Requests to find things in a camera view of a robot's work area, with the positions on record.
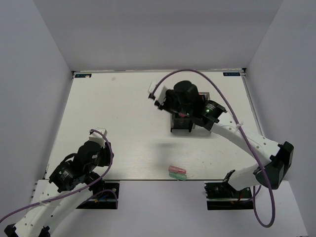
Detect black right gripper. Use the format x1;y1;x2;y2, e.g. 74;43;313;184
155;89;192;117

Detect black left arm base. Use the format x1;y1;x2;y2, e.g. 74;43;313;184
77;181;120;210

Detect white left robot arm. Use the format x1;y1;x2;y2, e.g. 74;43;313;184
4;140;114;237

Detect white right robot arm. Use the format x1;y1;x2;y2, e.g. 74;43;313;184
155;80;294;197

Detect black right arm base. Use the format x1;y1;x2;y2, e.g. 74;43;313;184
204;170;253;211

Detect white slotted organizer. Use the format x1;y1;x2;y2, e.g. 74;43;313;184
192;92;214;131

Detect black slotted organizer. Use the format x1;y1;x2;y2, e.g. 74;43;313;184
170;114;196;132

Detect right blue table label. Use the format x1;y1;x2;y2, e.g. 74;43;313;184
223;72;240;77

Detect blue table label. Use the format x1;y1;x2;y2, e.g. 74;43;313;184
75;74;92;78
223;72;240;77

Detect pink translucent eraser case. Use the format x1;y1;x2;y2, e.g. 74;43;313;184
168;165;186;174

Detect green translucent eraser case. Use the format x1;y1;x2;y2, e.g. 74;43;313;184
169;172;187;181

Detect left blue table label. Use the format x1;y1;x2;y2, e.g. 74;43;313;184
75;74;92;78

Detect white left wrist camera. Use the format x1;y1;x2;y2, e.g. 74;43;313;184
89;128;107;148

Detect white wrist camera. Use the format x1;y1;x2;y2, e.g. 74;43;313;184
89;128;107;148
148;82;168;106

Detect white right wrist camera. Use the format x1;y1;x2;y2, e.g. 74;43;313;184
148;82;168;106

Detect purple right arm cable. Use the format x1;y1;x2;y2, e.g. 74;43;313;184
150;69;276;227

